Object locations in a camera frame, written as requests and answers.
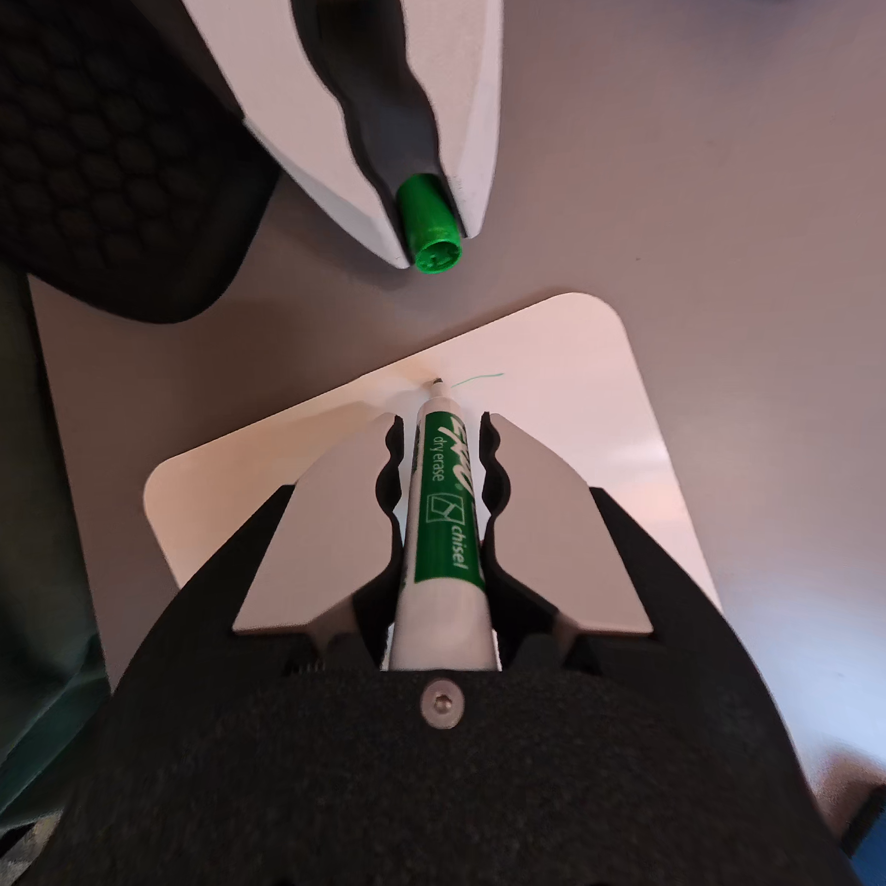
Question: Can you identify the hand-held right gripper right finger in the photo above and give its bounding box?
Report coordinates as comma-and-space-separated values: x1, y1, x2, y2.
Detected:
482, 410, 656, 654

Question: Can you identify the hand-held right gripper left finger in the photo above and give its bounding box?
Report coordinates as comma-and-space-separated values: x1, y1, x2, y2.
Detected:
233, 416, 405, 654

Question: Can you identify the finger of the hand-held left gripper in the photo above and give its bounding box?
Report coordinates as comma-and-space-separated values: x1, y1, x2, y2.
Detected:
180, 0, 416, 271
395, 0, 503, 239

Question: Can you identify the green whiteboard marker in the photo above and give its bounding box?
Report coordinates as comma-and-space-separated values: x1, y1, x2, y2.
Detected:
384, 377, 501, 672

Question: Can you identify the green marker cap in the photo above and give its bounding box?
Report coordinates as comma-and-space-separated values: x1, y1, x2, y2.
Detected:
395, 171, 467, 275

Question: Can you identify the white whiteboard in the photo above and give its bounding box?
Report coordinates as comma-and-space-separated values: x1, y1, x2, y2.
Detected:
143, 293, 724, 672

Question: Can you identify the black mesh chair armrest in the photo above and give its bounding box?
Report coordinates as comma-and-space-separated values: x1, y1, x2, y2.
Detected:
0, 0, 285, 323

